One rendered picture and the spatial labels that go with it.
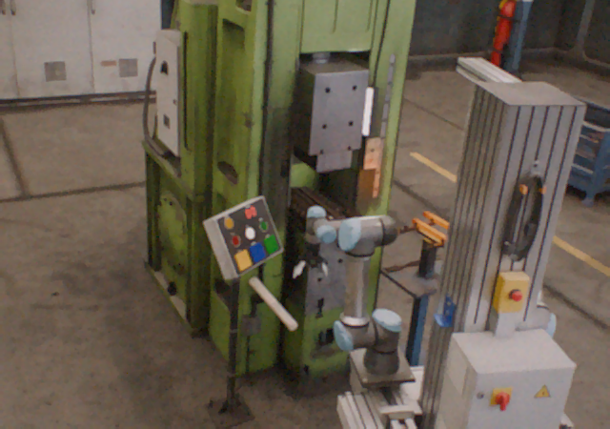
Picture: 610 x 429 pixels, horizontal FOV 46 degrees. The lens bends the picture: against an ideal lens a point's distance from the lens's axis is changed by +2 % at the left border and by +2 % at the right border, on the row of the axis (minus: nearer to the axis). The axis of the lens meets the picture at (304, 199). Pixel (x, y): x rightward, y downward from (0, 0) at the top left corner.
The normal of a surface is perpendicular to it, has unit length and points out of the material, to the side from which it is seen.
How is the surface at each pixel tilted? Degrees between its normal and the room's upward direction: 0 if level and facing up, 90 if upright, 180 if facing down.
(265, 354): 90
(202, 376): 0
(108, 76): 90
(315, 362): 90
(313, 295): 90
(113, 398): 0
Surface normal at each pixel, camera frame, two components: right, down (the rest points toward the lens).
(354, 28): 0.48, 0.40
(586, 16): -0.89, 0.13
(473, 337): 0.07, -0.90
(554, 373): 0.20, 0.42
